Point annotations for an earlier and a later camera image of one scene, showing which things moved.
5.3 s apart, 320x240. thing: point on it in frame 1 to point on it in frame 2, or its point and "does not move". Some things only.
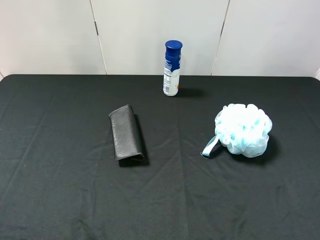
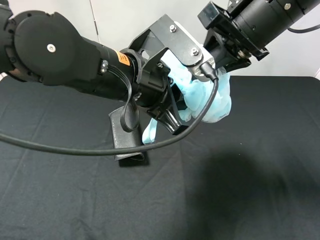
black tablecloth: [59, 180] does not move
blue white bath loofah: [243, 129] to [196, 93]
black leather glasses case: [125, 134] does not move
